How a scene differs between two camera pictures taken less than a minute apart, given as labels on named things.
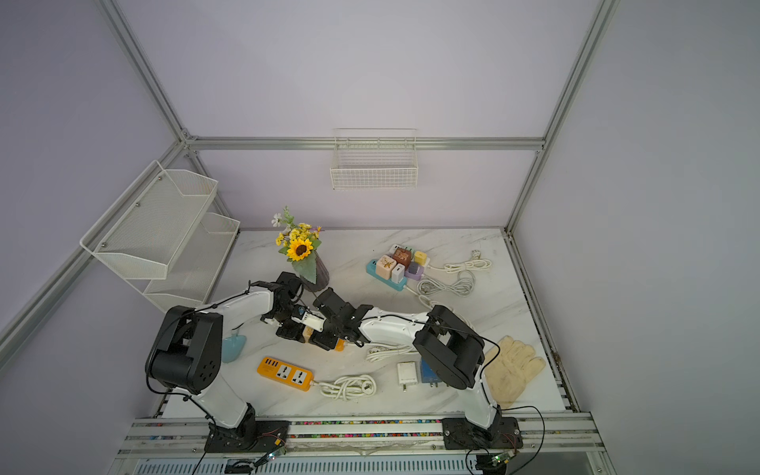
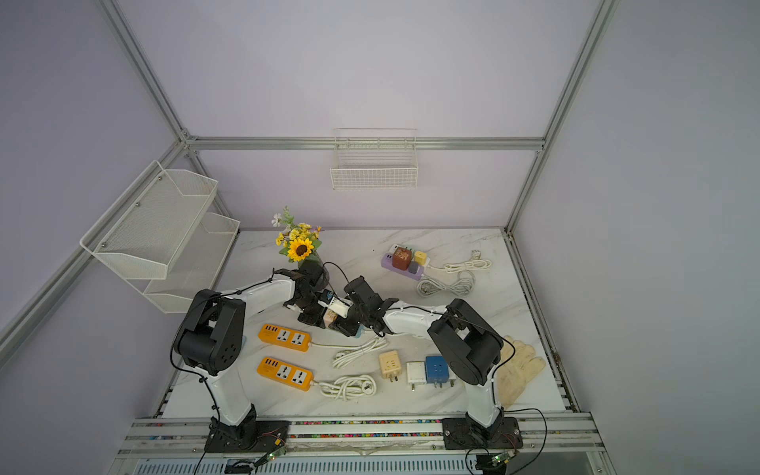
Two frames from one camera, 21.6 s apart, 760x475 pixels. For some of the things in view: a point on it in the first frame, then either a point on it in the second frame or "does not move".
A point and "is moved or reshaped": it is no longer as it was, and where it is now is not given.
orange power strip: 285,373 does not move
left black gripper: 291,333 -> 313,320
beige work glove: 513,368 does not move
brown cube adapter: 403,255 does not move
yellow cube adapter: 421,257 does not move
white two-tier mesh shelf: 157,237 does not move
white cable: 377,351 -> 350,352
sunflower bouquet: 299,241 does not move
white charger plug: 407,374 is moved or reshaped
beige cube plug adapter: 308,332 -> 390,365
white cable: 347,387 does not move
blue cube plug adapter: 428,375 does not move
